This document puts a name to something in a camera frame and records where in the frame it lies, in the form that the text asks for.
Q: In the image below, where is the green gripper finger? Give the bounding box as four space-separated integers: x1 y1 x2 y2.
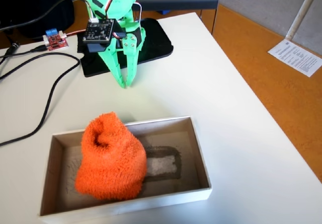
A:
122 32 139 88
97 44 127 89

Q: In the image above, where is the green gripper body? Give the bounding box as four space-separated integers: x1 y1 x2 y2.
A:
84 0 147 50

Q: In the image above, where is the orange fuzzy sock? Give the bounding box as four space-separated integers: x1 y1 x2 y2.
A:
74 111 148 201

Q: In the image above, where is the black base mat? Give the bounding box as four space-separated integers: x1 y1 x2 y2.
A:
76 17 175 78

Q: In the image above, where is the red controller board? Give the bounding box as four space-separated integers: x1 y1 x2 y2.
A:
42 28 69 51

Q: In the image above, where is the black bag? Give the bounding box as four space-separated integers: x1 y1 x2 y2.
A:
0 0 76 40

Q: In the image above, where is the shallow cardboard box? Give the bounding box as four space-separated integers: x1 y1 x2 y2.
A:
39 115 212 224

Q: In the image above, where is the printed white paper sheet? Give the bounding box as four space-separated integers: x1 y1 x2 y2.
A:
267 39 322 78

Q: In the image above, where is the white pole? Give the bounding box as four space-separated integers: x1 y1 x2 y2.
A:
285 0 321 41

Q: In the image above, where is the thin white wire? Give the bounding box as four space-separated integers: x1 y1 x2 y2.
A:
133 3 142 23

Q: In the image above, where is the black camera circuit board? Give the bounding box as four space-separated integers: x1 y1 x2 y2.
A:
82 18 119 53

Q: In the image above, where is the orange servo wire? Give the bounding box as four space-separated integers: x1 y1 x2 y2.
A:
65 29 88 37

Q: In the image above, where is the thick black looping cable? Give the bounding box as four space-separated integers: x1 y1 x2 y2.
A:
0 52 81 146

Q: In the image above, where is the black USB plug cable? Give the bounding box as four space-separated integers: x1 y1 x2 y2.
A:
0 45 47 58

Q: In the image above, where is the black barrel plug cable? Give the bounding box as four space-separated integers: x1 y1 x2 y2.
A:
0 41 21 65

